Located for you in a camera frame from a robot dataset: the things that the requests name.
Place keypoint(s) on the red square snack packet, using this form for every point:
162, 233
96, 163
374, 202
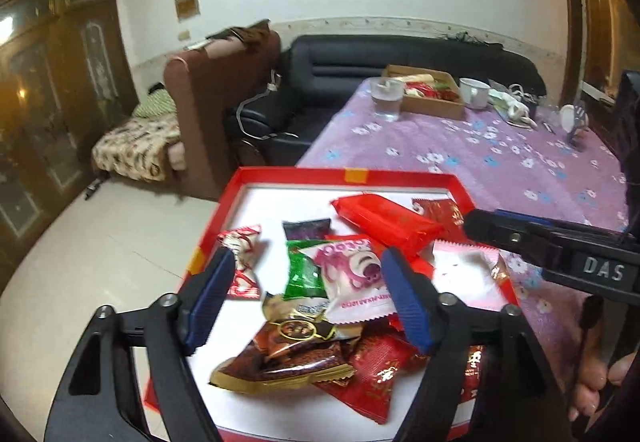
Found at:
375, 372

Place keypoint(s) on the small red patterned packet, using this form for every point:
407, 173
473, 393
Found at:
442, 212

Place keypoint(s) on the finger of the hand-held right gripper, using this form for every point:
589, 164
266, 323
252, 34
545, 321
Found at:
522, 217
500, 229

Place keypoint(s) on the clear plastic cup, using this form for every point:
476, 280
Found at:
386, 102

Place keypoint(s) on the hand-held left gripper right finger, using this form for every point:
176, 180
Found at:
405, 297

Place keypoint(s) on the pink bear snack packet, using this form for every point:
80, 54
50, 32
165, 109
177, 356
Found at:
350, 272

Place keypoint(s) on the wooden display cabinet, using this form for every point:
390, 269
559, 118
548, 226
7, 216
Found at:
600, 22

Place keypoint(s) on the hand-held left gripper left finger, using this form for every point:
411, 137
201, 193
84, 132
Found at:
210, 297

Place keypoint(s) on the purple floral tablecloth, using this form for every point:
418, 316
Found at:
450, 147

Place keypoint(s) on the white ceramic mug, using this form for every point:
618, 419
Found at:
472, 95

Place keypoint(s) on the small yellow wall plaque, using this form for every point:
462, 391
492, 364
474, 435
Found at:
186, 3

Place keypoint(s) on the person's right hand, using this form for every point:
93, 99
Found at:
592, 374

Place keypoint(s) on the brown cardboard box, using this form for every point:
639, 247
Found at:
435, 108

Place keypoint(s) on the green snack packet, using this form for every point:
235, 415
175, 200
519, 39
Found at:
302, 272

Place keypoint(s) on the brown patterned cloth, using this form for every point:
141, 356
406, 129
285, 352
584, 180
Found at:
255, 35

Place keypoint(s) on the red and white candy packet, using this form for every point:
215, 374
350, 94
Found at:
247, 262

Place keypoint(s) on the black snack packet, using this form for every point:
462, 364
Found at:
307, 228

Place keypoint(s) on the red foil wrappers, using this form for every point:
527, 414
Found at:
435, 92

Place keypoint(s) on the black leather sofa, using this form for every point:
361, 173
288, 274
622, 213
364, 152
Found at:
325, 87

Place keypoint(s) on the printed blanket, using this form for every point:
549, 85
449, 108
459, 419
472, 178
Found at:
135, 147

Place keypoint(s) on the red gold-print snack packet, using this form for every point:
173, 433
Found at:
385, 217

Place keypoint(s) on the white wall socket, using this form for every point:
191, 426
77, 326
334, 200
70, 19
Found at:
185, 35

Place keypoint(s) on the red cardboard tray box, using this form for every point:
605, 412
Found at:
280, 202

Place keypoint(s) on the black pouch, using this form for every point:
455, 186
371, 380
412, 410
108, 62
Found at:
535, 107

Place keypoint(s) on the white and green cloth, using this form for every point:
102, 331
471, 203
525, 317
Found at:
515, 110

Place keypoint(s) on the brown armchair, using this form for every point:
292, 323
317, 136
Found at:
215, 112

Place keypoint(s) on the gold and brown packet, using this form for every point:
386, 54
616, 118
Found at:
295, 329

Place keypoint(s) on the black slotted spatula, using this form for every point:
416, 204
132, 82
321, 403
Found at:
582, 115

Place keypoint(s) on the pink and white snack packet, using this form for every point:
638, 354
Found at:
465, 272

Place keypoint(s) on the dark brown chocolate packet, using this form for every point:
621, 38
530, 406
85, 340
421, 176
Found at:
285, 364

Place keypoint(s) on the white jar red label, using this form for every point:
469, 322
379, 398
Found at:
567, 117

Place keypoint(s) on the carved wooden door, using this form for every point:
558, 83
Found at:
50, 122

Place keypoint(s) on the green pillow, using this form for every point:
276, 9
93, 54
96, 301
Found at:
157, 102

